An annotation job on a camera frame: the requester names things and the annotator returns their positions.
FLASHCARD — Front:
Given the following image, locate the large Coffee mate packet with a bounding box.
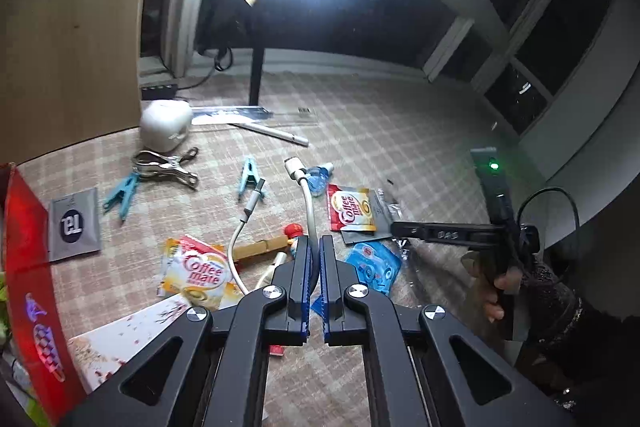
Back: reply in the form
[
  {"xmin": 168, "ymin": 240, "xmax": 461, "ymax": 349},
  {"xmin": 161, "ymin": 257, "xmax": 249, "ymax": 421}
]
[{"xmin": 156, "ymin": 235, "xmax": 243, "ymax": 311}]

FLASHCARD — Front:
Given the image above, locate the teal clothes peg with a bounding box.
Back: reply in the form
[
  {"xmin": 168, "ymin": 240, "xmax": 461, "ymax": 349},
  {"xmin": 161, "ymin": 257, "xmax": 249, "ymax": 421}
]
[{"xmin": 102, "ymin": 171, "xmax": 140, "ymax": 222}]

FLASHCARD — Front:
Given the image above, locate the person's right hand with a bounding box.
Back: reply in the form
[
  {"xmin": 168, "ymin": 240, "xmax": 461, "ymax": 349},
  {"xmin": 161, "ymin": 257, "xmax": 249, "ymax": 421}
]
[{"xmin": 461, "ymin": 253, "xmax": 523, "ymax": 323}]

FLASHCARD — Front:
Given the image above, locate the black light stand pole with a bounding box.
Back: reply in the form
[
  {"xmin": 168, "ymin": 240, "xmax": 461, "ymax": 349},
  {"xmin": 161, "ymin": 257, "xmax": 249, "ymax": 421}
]
[{"xmin": 248, "ymin": 0, "xmax": 265, "ymax": 106}]

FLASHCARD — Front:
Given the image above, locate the light blue clothes peg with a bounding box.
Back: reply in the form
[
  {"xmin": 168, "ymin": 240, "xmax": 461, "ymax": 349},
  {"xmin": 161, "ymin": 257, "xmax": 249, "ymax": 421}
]
[{"xmin": 236, "ymin": 156, "xmax": 262, "ymax": 199}]

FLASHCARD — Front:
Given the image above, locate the clear plastic ruler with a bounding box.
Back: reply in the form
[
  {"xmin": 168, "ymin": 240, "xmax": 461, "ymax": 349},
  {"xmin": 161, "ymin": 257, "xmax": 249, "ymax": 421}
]
[{"xmin": 192, "ymin": 106, "xmax": 318, "ymax": 127}]

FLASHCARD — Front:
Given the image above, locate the white printed box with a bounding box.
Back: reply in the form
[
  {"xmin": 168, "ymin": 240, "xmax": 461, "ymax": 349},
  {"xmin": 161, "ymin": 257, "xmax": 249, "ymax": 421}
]
[{"xmin": 67, "ymin": 295, "xmax": 190, "ymax": 393}]

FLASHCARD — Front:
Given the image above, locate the small Coffee mate packet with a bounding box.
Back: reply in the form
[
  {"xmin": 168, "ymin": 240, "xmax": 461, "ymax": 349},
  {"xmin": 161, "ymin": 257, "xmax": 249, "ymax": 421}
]
[{"xmin": 326, "ymin": 183, "xmax": 376, "ymax": 232}]

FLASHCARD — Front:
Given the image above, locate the checkered tablecloth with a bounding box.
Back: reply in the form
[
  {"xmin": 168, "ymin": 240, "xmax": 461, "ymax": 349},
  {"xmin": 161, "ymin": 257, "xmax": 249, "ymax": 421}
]
[{"xmin": 18, "ymin": 74, "xmax": 544, "ymax": 426}]

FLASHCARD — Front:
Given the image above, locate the light wooden board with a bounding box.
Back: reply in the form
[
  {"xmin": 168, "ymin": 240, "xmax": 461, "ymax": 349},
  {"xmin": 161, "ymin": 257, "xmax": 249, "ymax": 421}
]
[{"xmin": 1, "ymin": 0, "xmax": 143, "ymax": 162}]

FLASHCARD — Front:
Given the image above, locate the black power strip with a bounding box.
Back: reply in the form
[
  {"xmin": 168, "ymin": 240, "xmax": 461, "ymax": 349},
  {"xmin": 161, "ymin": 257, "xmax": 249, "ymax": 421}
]
[{"xmin": 140, "ymin": 82, "xmax": 178, "ymax": 101}]

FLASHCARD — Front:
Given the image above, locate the silver metal clamp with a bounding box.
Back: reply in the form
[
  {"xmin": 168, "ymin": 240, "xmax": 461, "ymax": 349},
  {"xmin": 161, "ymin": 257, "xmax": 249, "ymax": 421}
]
[{"xmin": 132, "ymin": 146, "xmax": 200, "ymax": 190}]

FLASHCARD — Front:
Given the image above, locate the white USB cable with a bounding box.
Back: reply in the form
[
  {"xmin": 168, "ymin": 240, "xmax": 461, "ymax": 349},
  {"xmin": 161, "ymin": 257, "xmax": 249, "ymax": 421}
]
[{"xmin": 226, "ymin": 156, "xmax": 321, "ymax": 298}]

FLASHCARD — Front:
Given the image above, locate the blue wet wipe packet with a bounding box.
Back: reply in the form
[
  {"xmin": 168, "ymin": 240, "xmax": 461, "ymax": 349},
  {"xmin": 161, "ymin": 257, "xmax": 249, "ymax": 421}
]
[{"xmin": 346, "ymin": 242, "xmax": 401, "ymax": 296}]

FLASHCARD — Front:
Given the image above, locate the white pen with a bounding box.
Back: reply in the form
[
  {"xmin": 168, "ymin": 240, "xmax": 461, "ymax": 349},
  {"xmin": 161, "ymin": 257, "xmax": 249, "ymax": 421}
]
[{"xmin": 233, "ymin": 122, "xmax": 309, "ymax": 147}]

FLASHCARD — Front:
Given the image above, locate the grey T9 sachet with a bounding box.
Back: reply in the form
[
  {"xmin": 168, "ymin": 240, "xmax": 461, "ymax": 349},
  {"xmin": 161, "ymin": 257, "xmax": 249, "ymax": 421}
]
[{"xmin": 49, "ymin": 187, "xmax": 101, "ymax": 262}]

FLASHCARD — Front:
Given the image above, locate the red cardboard box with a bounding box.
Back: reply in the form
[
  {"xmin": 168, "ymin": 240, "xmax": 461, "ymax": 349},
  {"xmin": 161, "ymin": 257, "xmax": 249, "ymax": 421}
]
[{"xmin": 1, "ymin": 164, "xmax": 86, "ymax": 425}]

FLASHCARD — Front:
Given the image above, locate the white round plastic device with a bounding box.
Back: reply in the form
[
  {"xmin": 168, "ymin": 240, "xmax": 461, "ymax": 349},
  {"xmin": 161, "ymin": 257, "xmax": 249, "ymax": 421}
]
[{"xmin": 139, "ymin": 100, "xmax": 193, "ymax": 153}]

